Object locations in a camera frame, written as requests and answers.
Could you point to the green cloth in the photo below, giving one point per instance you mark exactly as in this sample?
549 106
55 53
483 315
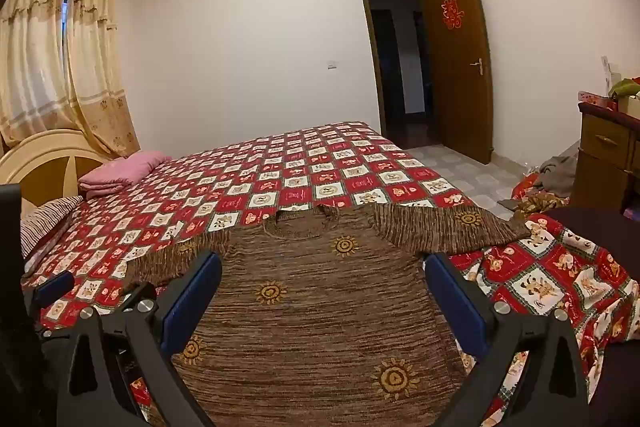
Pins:
625 88

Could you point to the beige wooden headboard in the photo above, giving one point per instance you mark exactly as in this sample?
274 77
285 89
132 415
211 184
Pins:
50 167

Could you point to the clothes pile on floor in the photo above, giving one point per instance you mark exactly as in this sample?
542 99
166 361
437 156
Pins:
535 204

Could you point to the red paper door decoration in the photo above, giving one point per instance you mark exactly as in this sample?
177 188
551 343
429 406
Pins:
452 12

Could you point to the brown knitted sweater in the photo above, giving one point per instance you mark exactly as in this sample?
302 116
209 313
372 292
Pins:
310 332

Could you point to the brown wooden door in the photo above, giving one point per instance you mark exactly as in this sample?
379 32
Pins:
460 82

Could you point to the pink patterned flat box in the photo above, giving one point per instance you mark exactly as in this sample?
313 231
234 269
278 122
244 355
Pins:
595 99

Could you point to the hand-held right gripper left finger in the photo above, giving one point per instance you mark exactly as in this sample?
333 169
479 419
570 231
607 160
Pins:
192 302

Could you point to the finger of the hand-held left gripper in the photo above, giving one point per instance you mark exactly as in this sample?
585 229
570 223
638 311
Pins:
135 294
55 288

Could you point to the beige patterned curtain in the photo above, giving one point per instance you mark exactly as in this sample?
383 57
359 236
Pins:
30 57
95 57

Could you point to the white upright card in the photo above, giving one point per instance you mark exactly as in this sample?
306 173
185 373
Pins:
607 72

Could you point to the dark wooden door frame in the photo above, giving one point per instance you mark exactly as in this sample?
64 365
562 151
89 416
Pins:
367 57

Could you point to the brown wooden desk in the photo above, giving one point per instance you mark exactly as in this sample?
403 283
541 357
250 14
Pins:
600 152

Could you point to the red checked printed bedspread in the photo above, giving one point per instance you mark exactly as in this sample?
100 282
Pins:
300 167

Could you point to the pink folded blanket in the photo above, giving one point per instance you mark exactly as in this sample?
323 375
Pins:
125 172

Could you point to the striped pillow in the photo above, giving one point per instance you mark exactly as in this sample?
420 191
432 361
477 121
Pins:
47 222

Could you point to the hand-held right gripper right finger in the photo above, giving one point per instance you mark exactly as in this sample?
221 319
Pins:
457 302

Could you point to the grey cloth pile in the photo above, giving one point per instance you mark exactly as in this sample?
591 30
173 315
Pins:
557 172

